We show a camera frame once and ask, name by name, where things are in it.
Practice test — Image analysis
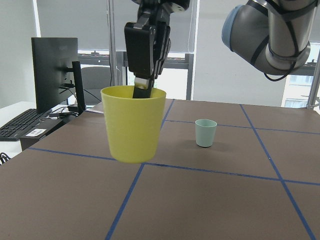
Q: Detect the green cup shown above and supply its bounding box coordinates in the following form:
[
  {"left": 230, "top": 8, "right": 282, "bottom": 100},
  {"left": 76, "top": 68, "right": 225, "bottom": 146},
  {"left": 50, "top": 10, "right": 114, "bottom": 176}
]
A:
[{"left": 195, "top": 119, "right": 218, "bottom": 148}]

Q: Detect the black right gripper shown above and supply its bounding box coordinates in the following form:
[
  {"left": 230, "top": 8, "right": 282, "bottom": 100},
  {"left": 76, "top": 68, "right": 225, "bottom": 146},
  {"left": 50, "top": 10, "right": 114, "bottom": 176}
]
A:
[{"left": 124, "top": 0, "right": 191, "bottom": 99}]

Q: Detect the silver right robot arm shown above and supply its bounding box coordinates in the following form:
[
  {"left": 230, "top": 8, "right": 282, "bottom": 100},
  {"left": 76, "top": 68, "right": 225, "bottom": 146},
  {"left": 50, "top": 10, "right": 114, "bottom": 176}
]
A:
[{"left": 124, "top": 0, "right": 320, "bottom": 99}]

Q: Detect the black keyboard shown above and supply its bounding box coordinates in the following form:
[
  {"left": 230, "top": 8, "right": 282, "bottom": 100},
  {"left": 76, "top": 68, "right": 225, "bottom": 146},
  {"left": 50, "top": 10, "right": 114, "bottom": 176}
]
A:
[{"left": 0, "top": 108, "right": 52, "bottom": 142}]

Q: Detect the yellow cup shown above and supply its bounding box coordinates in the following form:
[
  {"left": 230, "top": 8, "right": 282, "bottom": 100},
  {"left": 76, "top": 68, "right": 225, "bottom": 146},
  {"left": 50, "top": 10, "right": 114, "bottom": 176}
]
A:
[{"left": 100, "top": 85, "right": 166, "bottom": 164}]

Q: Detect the black monitor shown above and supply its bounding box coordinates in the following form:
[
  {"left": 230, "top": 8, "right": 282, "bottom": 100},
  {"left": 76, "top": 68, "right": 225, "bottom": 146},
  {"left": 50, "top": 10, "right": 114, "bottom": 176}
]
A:
[{"left": 31, "top": 37, "right": 86, "bottom": 115}]

